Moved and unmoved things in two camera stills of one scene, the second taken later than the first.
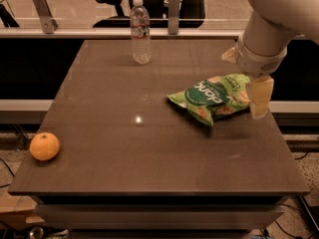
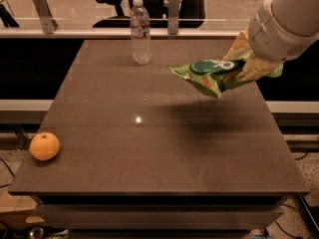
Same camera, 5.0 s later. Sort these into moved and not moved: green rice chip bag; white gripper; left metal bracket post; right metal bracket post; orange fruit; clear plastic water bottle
Moved: white gripper; green rice chip bag
Not moved: clear plastic water bottle; right metal bracket post; orange fruit; left metal bracket post
